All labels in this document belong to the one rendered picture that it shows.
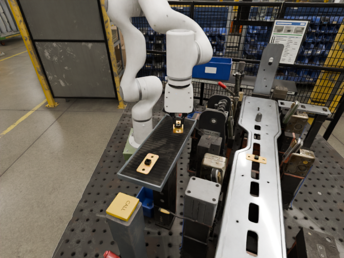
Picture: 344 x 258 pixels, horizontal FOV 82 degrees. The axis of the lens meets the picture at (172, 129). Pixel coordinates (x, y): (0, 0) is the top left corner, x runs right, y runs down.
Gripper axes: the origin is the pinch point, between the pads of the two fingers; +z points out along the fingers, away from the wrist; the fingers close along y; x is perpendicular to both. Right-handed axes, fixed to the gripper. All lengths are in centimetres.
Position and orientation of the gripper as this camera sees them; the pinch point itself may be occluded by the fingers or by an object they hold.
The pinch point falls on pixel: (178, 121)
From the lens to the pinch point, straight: 75.9
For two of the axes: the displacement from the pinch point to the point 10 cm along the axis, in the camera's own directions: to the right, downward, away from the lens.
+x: 0.5, -5.6, 8.2
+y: 10.0, 0.3, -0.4
